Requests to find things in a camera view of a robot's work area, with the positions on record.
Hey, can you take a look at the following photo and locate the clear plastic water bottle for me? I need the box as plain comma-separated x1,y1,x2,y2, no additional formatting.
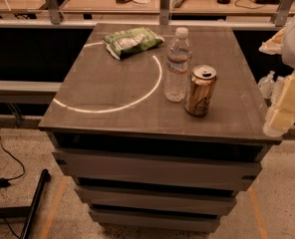
163,27,192,103

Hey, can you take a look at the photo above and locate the green chip bag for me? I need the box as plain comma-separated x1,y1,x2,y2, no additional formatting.
102,27,164,60

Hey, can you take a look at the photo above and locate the gold soda can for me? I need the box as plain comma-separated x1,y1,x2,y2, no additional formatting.
184,65,217,117

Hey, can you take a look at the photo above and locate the black metal stand leg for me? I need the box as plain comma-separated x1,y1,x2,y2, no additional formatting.
0,169,51,239

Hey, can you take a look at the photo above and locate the black floor cable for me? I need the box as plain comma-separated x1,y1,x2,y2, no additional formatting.
0,124,26,189

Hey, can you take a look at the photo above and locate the grey drawer cabinet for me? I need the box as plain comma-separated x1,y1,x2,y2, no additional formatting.
40,24,274,233

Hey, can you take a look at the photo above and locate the grey metal rail frame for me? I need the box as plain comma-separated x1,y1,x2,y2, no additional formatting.
0,0,295,32

